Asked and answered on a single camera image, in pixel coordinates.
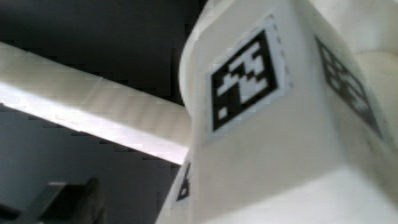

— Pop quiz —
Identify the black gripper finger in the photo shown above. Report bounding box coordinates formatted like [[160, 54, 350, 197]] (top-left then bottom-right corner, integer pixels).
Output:
[[20, 178, 107, 224]]

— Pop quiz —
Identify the white round stool seat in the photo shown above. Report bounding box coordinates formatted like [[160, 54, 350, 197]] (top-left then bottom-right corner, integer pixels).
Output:
[[155, 0, 398, 224]]

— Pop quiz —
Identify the white stool leg with tag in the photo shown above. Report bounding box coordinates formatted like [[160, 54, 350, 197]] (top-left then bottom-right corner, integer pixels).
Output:
[[297, 0, 398, 203]]

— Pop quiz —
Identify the white U-shaped boundary fence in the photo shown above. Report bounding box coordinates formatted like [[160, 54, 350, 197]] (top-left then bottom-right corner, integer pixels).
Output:
[[0, 42, 190, 164]]

